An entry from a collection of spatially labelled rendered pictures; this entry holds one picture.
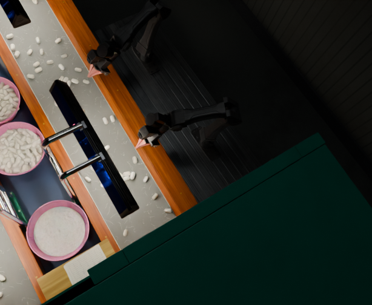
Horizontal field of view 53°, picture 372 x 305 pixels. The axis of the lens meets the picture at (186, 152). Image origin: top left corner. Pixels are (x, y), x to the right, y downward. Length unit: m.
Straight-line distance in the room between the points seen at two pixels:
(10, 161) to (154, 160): 0.67
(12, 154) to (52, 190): 0.26
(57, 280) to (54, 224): 0.25
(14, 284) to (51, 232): 0.25
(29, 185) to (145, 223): 0.59
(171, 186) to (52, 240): 0.59
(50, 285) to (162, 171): 0.70
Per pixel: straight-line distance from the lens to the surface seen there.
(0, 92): 2.08
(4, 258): 1.84
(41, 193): 1.91
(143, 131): 1.61
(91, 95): 2.00
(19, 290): 1.81
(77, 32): 2.18
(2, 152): 1.95
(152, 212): 1.79
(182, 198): 1.79
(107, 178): 1.46
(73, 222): 1.80
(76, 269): 1.73
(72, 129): 1.51
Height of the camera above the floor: 2.50
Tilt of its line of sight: 69 degrees down
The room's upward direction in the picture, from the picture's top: 25 degrees clockwise
